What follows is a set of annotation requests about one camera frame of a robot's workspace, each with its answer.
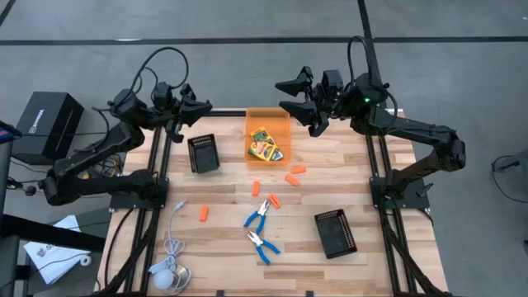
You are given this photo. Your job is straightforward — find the black plastic slotted basket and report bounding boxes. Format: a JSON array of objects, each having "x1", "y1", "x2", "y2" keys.
[
  {"x1": 186, "y1": 133, "x2": 221, "y2": 174},
  {"x1": 313, "y1": 208, "x2": 358, "y2": 260}
]

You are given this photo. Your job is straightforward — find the white USB cable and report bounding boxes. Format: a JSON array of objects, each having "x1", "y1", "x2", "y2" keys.
[{"x1": 148, "y1": 200, "x2": 187, "y2": 276}]

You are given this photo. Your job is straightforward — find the black desk bar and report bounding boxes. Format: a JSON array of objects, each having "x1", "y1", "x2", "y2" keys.
[{"x1": 0, "y1": 214, "x2": 106, "y2": 252}]

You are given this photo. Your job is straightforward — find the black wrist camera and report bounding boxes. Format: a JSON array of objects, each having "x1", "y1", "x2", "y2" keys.
[
  {"x1": 321, "y1": 69, "x2": 344, "y2": 100},
  {"x1": 153, "y1": 81, "x2": 173, "y2": 113}
]

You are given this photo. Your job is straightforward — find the white round bulb lamp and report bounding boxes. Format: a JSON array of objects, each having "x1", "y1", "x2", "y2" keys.
[{"x1": 153, "y1": 263, "x2": 192, "y2": 295}]

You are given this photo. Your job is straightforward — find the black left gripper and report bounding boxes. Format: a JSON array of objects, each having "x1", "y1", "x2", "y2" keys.
[{"x1": 167, "y1": 83, "x2": 214, "y2": 144}]

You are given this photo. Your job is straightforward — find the white paper sheets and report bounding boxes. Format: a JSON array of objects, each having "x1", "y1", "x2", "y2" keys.
[{"x1": 23, "y1": 214, "x2": 92, "y2": 285}]

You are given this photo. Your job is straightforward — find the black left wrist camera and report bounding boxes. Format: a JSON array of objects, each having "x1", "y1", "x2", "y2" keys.
[{"x1": 153, "y1": 81, "x2": 173, "y2": 113}]

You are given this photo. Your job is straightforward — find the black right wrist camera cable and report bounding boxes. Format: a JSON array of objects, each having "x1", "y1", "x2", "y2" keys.
[{"x1": 347, "y1": 35, "x2": 375, "y2": 90}]

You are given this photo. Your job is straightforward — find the blue handled pliers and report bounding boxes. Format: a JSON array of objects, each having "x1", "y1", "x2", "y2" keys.
[
  {"x1": 243, "y1": 199, "x2": 272, "y2": 235},
  {"x1": 247, "y1": 230, "x2": 282, "y2": 266}
]

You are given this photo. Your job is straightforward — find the black aluminium table frame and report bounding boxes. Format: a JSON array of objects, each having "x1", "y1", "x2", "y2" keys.
[{"x1": 94, "y1": 109, "x2": 450, "y2": 297}]

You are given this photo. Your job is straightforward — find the black cardboard box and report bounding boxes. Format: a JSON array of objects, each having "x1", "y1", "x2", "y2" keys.
[{"x1": 11, "y1": 91, "x2": 85, "y2": 166}]

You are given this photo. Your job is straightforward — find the orange translucent plastic bin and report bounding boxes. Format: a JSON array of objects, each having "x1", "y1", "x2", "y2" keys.
[{"x1": 244, "y1": 107, "x2": 292, "y2": 168}]

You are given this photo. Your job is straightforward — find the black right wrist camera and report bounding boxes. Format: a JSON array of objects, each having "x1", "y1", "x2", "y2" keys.
[{"x1": 321, "y1": 69, "x2": 344, "y2": 100}]

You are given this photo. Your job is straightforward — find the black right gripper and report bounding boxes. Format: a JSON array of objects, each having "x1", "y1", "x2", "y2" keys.
[{"x1": 275, "y1": 65, "x2": 351, "y2": 138}]

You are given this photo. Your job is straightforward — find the yellow green Crayola crayon box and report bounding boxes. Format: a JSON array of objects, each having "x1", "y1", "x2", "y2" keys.
[
  {"x1": 247, "y1": 139, "x2": 278, "y2": 161},
  {"x1": 250, "y1": 126, "x2": 276, "y2": 145}
]

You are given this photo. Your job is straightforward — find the black device with coloured screen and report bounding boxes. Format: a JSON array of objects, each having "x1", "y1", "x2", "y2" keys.
[{"x1": 0, "y1": 119, "x2": 23, "y2": 145}]

